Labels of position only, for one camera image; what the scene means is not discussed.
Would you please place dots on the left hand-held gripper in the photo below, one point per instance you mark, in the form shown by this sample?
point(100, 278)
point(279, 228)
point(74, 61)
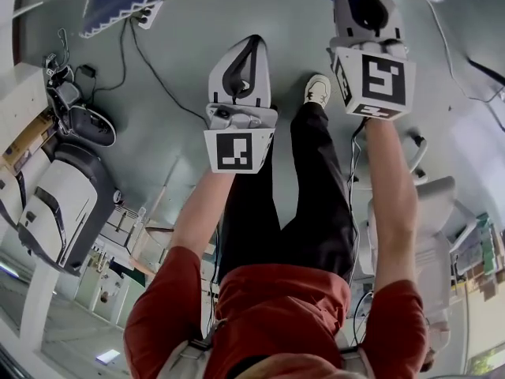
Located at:
point(234, 150)

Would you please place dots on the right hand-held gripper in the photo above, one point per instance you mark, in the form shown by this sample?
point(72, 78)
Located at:
point(382, 81)

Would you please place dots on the person's right forearm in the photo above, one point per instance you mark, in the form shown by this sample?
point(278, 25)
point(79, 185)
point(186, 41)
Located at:
point(392, 196)

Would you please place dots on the person's left forearm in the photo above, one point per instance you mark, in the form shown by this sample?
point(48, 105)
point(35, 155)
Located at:
point(201, 211)

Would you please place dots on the white plastic chair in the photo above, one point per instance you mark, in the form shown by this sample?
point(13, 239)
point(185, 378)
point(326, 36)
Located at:
point(430, 251)

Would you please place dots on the person's white right shoe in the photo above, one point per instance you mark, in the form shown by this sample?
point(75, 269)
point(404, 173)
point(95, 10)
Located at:
point(317, 89)

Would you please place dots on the white power strip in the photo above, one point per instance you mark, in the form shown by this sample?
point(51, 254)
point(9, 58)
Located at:
point(148, 14)

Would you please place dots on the person's black trousers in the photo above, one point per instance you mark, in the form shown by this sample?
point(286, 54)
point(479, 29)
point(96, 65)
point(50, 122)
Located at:
point(311, 196)

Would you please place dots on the black open equipment case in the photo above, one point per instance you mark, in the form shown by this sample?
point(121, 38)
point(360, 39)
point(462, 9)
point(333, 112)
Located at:
point(90, 124)

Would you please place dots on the black power adapter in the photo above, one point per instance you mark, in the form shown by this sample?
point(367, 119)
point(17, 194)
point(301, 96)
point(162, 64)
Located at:
point(85, 71)

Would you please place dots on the white and black robot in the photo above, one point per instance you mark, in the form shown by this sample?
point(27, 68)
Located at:
point(67, 196)

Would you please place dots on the cardboard box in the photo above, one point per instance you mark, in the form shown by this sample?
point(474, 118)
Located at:
point(23, 144)

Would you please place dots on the person's red shirt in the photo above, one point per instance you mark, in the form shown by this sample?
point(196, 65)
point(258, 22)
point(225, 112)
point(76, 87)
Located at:
point(276, 322)

